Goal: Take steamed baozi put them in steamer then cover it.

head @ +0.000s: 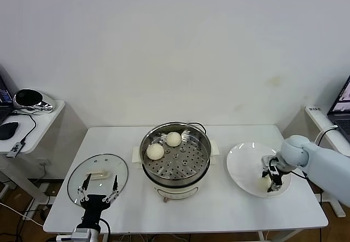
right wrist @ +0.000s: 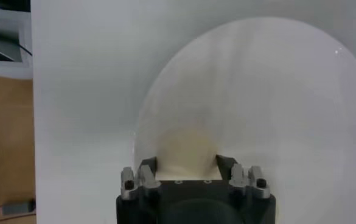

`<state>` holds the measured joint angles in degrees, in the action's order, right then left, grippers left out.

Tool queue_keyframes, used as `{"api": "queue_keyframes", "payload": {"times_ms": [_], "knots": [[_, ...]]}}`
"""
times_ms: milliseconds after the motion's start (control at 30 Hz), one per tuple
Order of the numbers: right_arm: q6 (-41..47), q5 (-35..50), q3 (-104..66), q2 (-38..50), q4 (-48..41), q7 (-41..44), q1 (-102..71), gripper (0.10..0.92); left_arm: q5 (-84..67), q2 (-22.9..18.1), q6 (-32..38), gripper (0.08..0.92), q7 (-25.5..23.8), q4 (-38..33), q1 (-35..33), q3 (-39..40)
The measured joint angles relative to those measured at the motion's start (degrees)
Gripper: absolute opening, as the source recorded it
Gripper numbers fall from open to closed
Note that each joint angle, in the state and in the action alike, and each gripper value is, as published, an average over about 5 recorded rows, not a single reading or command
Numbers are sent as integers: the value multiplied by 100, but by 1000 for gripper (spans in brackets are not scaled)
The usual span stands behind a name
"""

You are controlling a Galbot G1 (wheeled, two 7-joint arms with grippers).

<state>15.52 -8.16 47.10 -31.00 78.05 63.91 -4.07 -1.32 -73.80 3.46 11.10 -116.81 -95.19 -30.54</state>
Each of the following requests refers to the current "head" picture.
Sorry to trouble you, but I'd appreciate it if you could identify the black hub cable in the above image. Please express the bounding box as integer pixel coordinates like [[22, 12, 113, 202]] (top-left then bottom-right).
[[12, 110, 38, 144]]

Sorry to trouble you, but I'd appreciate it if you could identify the black computer mouse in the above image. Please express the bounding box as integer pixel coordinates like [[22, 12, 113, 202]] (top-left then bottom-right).
[[0, 121, 20, 141]]

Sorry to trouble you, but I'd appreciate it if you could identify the white side table with mouse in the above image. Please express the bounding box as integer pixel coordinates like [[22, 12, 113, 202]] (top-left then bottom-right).
[[0, 99, 66, 207]]

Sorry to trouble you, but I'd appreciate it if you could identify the white round plate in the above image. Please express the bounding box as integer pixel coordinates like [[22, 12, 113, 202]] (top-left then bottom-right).
[[226, 142, 292, 198]]

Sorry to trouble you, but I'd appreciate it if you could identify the cream electric cooker base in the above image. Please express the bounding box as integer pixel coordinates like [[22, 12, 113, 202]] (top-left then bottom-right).
[[132, 154, 221, 203]]

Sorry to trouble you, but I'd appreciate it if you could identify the white side table with label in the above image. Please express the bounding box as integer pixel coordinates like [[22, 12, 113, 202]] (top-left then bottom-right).
[[305, 105, 350, 218]]

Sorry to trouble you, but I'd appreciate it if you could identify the black laptop cable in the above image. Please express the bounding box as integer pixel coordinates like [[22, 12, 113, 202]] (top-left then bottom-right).
[[317, 128, 340, 146]]

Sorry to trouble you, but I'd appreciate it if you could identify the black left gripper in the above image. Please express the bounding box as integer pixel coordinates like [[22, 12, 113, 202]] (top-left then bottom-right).
[[75, 173, 120, 228]]

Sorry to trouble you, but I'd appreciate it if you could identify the dark laptop with white cable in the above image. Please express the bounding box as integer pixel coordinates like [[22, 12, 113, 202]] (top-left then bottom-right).
[[326, 73, 350, 144]]

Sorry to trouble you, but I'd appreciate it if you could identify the round glass pot lid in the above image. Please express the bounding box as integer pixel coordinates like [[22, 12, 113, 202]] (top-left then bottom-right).
[[67, 153, 129, 209]]

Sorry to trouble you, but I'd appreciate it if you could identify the chrome and black headset device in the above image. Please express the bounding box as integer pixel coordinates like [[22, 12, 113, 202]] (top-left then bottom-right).
[[13, 88, 58, 114]]

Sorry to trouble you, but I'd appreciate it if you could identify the stainless steel steamer basket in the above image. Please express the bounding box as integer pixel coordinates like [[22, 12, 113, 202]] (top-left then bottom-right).
[[132, 120, 221, 181]]

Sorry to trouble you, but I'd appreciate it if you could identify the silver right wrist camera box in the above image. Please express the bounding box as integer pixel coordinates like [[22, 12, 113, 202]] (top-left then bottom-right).
[[261, 155, 278, 169]]

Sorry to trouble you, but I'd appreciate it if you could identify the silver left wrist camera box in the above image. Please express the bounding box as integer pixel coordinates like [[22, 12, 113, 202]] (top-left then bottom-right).
[[71, 227, 93, 240]]

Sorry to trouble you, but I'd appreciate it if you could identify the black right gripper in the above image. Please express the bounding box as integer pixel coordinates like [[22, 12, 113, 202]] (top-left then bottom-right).
[[261, 164, 284, 193]]

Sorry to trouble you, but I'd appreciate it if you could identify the white floor cable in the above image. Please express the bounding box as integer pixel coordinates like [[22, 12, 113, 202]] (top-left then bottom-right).
[[0, 202, 44, 228]]

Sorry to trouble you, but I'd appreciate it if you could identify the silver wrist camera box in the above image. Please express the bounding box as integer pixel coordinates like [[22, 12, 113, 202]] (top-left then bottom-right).
[[71, 227, 93, 240], [261, 155, 278, 169]]

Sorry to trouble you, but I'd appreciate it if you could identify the white steamed baozi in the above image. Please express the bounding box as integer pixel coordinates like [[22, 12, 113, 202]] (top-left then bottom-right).
[[146, 143, 165, 160], [258, 177, 273, 193], [166, 131, 182, 147]]

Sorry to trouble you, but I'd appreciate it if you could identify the grey usb hub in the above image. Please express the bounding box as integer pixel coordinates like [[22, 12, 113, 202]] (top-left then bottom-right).
[[5, 140, 27, 159]]

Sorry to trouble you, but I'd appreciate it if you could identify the dark laptop beside chrome device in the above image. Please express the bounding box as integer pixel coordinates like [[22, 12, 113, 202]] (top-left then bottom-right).
[[0, 73, 16, 125]]

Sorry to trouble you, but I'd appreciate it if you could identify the white laptop cable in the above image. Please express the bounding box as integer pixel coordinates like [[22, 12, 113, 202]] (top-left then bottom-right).
[[316, 125, 339, 146]]

